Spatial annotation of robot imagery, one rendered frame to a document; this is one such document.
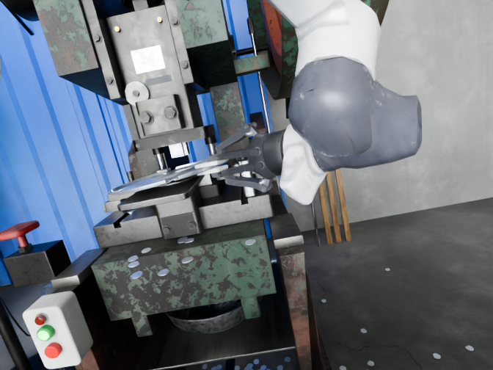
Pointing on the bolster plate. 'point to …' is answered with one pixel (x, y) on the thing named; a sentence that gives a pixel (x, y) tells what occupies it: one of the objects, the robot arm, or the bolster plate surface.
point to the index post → (246, 176)
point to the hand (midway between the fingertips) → (210, 167)
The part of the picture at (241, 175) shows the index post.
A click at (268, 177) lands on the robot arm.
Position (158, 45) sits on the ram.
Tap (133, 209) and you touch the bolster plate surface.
